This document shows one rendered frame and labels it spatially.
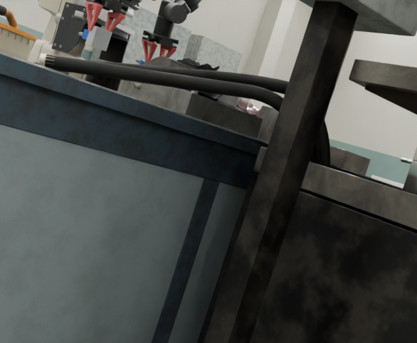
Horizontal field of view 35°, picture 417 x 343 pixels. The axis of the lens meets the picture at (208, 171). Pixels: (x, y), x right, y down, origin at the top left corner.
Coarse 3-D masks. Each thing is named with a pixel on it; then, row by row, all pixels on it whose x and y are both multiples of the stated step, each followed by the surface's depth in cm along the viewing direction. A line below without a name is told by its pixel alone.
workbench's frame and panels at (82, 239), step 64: (0, 64) 118; (0, 128) 123; (64, 128) 131; (128, 128) 140; (192, 128) 148; (0, 192) 126; (64, 192) 134; (128, 192) 144; (192, 192) 155; (0, 256) 129; (64, 256) 138; (128, 256) 148; (192, 256) 160; (0, 320) 132; (64, 320) 142; (128, 320) 153; (192, 320) 166
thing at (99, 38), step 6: (84, 30) 184; (96, 30) 178; (102, 30) 179; (84, 36) 183; (90, 36) 179; (96, 36) 179; (102, 36) 180; (108, 36) 181; (90, 42) 179; (96, 42) 179; (102, 42) 180; (108, 42) 181; (102, 48) 181
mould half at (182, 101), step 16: (144, 64) 180; (160, 64) 174; (176, 64) 172; (144, 96) 177; (160, 96) 171; (176, 96) 166; (192, 96) 162; (224, 96) 185; (192, 112) 163; (208, 112) 167; (224, 112) 170; (240, 112) 173; (240, 128) 175; (256, 128) 178
